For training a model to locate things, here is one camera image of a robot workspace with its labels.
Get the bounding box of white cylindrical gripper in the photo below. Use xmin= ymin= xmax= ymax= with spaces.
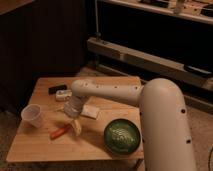
xmin=56 ymin=101 xmax=83 ymax=136

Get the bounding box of small white square block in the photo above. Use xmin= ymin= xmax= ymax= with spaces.
xmin=81 ymin=105 xmax=100 ymax=119

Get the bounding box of vertical metal pole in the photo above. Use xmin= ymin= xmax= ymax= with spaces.
xmin=94 ymin=0 xmax=101 ymax=41

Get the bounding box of long grey metal beam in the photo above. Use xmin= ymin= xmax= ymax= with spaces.
xmin=87 ymin=37 xmax=213 ymax=91

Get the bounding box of white remote control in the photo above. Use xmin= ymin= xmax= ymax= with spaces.
xmin=55 ymin=90 xmax=72 ymax=101

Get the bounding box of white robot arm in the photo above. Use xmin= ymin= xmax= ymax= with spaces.
xmin=64 ymin=78 xmax=197 ymax=171

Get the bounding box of wooden shelf with items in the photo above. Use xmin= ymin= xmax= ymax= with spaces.
xmin=101 ymin=0 xmax=213 ymax=25

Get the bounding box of black rectangular block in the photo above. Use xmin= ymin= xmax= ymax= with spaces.
xmin=48 ymin=84 xmax=67 ymax=95

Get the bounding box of wooden side table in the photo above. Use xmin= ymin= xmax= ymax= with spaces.
xmin=6 ymin=77 xmax=143 ymax=171

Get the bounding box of green patterned bowl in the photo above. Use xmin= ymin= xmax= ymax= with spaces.
xmin=104 ymin=118 xmax=141 ymax=155

